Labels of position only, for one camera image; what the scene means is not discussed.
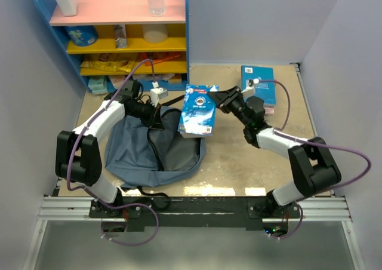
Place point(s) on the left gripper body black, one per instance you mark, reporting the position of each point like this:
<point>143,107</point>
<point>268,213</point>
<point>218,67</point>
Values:
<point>143,112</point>

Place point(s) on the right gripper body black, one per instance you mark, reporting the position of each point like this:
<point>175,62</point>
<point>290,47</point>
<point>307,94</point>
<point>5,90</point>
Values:
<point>233,103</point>

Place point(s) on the blue illustrated book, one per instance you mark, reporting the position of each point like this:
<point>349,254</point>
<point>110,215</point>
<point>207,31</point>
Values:
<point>198,112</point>

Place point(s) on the blue grey backpack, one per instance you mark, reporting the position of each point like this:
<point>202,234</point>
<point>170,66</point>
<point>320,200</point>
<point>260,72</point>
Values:
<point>141,157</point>

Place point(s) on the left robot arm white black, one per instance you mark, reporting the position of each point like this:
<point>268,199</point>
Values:
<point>78,158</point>

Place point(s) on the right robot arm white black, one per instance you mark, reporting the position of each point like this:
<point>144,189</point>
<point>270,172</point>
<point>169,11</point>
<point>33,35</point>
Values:
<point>313,166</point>

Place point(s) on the pink white tissue pack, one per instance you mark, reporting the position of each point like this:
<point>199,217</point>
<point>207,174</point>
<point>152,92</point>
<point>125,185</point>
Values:
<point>117,81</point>

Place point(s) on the orange snack pack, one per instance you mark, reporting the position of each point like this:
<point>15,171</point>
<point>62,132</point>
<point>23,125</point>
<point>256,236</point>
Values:
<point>159,57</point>

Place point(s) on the yellow snack bag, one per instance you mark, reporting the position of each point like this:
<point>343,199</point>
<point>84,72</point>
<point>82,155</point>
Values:
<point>110,62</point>

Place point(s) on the pink book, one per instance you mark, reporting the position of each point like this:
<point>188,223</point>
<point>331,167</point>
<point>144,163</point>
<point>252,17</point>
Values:
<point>269,110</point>

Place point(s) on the blue barcode book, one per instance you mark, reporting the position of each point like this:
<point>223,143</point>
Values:
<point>265,89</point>

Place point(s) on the teal tissue packs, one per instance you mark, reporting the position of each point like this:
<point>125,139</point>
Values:
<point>98,84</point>

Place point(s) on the blue wooden shelf unit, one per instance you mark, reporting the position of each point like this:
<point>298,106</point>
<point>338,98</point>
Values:
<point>109,38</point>

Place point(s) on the silver snack pouch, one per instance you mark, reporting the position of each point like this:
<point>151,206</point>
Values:
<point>120,36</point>

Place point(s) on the white round container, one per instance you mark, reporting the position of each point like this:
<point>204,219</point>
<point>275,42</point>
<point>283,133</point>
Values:
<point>155,33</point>

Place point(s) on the blue snack cup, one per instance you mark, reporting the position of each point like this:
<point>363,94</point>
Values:
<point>82,36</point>

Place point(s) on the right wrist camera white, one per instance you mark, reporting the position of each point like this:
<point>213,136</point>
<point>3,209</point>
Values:
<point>249,88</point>

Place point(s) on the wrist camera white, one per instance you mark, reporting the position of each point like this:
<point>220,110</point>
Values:
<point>156,94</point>
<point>249,88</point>

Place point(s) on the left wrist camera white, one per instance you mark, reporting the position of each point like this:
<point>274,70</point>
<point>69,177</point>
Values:
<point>156,94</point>

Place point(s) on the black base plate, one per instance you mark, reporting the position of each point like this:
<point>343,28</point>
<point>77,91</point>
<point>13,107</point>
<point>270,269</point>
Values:
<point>195,212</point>

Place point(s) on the aluminium rail frame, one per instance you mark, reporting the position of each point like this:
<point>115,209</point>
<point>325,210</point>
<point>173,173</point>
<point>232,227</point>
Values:
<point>198,232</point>

